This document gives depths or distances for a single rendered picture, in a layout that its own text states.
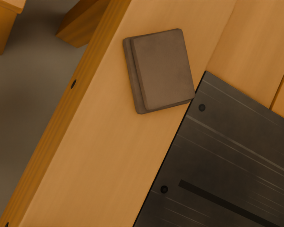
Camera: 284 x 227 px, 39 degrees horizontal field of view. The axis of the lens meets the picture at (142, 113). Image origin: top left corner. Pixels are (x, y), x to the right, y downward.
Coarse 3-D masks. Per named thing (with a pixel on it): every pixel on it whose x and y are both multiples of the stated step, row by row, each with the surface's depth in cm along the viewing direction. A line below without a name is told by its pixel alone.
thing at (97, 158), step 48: (144, 0) 52; (192, 0) 54; (96, 48) 56; (192, 48) 54; (96, 96) 50; (48, 144) 54; (96, 144) 50; (144, 144) 53; (48, 192) 49; (96, 192) 51; (144, 192) 53
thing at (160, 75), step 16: (160, 32) 50; (176, 32) 50; (128, 48) 50; (144, 48) 49; (160, 48) 50; (176, 48) 50; (128, 64) 50; (144, 64) 49; (160, 64) 50; (176, 64) 50; (144, 80) 49; (160, 80) 50; (176, 80) 51; (144, 96) 50; (160, 96) 50; (176, 96) 51; (192, 96) 52; (144, 112) 51
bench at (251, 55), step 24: (96, 0) 83; (240, 0) 59; (264, 0) 61; (72, 24) 110; (96, 24) 99; (240, 24) 59; (264, 24) 61; (216, 48) 58; (240, 48) 60; (264, 48) 61; (216, 72) 58; (240, 72) 60; (264, 72) 61; (264, 96) 62
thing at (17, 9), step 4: (0, 0) 50; (4, 0) 50; (8, 0) 50; (12, 0) 50; (16, 0) 51; (20, 0) 51; (24, 0) 51; (0, 4) 52; (4, 4) 51; (8, 4) 51; (12, 4) 51; (16, 4) 51; (20, 4) 51; (24, 4) 51; (8, 8) 53; (12, 8) 52; (16, 8) 51; (20, 8) 51; (16, 12) 54; (20, 12) 53
